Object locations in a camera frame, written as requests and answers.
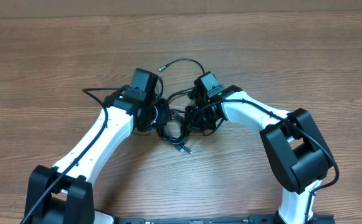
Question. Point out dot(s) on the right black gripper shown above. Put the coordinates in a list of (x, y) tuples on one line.
[(192, 117)]

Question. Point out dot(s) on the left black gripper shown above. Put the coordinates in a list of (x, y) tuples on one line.
[(163, 112)]

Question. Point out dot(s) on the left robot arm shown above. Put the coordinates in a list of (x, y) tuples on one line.
[(63, 193)]

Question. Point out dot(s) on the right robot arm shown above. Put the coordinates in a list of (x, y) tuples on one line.
[(296, 150)]

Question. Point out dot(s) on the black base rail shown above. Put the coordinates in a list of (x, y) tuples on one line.
[(196, 221)]

